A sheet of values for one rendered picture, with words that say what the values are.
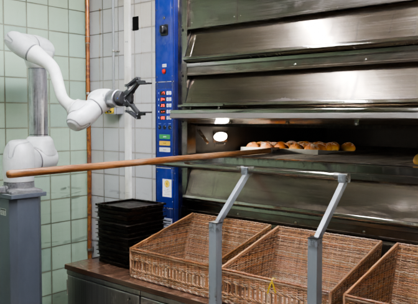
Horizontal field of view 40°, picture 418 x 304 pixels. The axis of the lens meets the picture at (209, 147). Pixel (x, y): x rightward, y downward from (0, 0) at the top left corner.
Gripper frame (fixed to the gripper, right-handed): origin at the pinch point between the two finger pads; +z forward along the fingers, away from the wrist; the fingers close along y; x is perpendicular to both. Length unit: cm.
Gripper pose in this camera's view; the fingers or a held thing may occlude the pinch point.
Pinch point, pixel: (148, 97)
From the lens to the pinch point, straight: 275.8
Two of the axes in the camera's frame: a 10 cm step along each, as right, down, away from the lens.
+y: 0.0, 10.0, 0.5
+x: -6.4, 0.4, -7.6
